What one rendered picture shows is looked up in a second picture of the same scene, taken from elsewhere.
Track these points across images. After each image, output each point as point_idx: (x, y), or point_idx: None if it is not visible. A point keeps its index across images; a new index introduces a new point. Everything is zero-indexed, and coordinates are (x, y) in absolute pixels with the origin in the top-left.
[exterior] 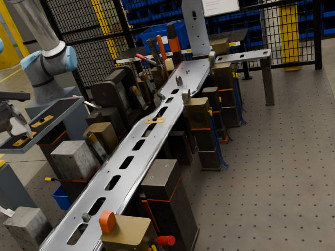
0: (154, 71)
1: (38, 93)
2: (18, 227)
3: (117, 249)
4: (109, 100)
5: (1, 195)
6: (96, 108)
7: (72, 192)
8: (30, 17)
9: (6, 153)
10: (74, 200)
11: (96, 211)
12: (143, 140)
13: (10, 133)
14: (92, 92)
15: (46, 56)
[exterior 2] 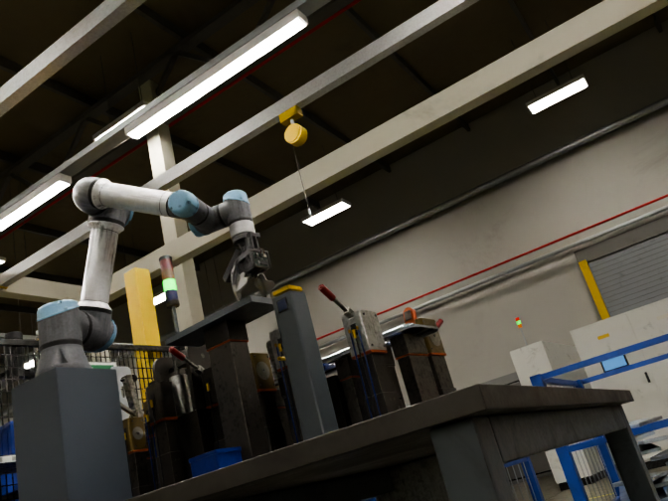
0: (134, 417)
1: (77, 354)
2: (371, 313)
3: (428, 325)
4: (208, 366)
5: (307, 318)
6: (202, 367)
7: (255, 426)
8: (114, 252)
9: (264, 301)
10: (256, 444)
11: (353, 374)
12: (275, 393)
13: (241, 296)
14: (189, 352)
15: (101, 307)
